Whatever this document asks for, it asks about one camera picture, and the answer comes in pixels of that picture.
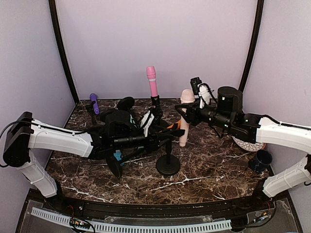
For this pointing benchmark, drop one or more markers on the black aluminium rail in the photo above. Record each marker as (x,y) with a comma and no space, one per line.
(235,208)

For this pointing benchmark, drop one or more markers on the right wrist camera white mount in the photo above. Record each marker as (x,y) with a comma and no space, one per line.
(202,90)

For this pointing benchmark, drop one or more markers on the black right corner post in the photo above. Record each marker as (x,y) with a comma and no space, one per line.
(252,46)

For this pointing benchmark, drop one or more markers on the black left corner post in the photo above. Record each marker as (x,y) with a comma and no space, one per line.
(61,50)

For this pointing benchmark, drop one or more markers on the black stand with orange microphone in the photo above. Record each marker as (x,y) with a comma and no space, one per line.
(177,133)

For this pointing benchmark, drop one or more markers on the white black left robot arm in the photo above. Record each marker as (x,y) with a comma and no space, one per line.
(27,133)

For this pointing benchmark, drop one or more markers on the pink toy microphone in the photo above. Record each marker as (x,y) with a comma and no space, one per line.
(151,75)

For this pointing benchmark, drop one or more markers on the black stand with blue microphone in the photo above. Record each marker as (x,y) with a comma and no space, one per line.
(118,171)

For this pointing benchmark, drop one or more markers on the black stand with pink microphone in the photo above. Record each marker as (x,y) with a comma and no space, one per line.
(157,112)

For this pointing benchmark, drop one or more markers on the blue toy microphone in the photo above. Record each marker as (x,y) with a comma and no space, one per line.
(117,157)

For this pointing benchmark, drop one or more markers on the white slotted cable duct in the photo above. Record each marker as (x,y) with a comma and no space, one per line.
(134,225)

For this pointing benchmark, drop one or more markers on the purple toy microphone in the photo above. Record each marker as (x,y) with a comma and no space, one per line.
(94,102)

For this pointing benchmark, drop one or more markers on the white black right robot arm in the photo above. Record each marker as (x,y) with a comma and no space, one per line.
(253,128)

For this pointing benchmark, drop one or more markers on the mint green toy microphone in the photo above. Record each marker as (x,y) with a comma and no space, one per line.
(132,121)

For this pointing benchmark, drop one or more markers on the black corner post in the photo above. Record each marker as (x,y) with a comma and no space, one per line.
(61,50)
(252,46)

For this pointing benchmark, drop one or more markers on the black stand with purple microphone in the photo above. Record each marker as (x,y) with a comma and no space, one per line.
(96,120)

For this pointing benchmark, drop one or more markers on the black stand with green microphone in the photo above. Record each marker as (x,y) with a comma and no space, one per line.
(126,103)

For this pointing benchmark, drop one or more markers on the dark blue mug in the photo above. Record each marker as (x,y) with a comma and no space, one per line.
(261,161)

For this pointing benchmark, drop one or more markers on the orange toy microphone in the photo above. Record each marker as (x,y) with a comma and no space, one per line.
(175,126)

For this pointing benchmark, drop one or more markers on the white floral plate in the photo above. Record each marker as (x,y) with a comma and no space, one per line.
(250,147)

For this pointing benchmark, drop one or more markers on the black stand for beige microphone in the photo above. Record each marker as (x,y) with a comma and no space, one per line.
(168,164)

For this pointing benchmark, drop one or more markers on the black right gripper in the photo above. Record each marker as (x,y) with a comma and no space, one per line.
(193,117)

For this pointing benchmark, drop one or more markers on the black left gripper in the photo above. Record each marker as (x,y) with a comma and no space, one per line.
(153,140)

